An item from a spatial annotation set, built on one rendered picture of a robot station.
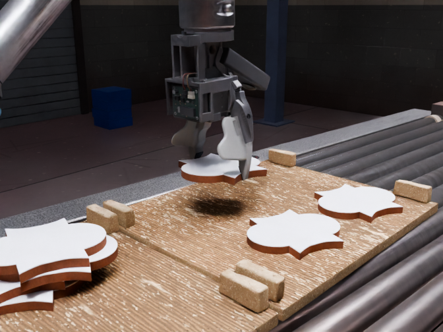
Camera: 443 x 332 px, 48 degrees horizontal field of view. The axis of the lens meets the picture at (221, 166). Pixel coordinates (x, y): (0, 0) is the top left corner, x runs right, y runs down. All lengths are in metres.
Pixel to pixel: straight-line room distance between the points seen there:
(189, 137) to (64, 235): 0.26
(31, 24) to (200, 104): 0.49
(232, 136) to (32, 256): 0.30
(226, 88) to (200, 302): 0.29
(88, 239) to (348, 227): 0.36
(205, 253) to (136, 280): 0.10
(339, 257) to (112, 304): 0.28
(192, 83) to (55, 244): 0.26
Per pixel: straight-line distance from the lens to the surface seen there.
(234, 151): 0.69
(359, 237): 0.71
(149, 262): 0.63
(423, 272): 0.70
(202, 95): 0.65
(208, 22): 0.66
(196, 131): 0.76
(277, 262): 0.63
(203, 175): 0.70
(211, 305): 0.54
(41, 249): 0.58
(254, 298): 0.53
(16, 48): 1.04
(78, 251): 0.57
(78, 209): 0.86
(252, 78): 0.75
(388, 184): 1.00
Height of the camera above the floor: 1.24
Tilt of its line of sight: 18 degrees down
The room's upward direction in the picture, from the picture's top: straight up
